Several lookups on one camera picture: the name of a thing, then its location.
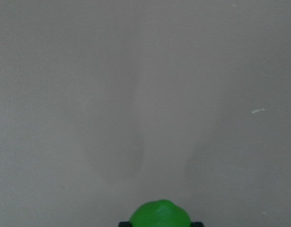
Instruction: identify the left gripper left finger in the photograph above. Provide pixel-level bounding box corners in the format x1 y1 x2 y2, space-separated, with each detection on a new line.
118 221 132 227

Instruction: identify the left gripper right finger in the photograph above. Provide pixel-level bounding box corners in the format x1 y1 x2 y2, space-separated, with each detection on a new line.
191 221 203 227

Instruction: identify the green lime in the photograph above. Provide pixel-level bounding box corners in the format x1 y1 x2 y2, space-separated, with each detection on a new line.
129 199 192 227

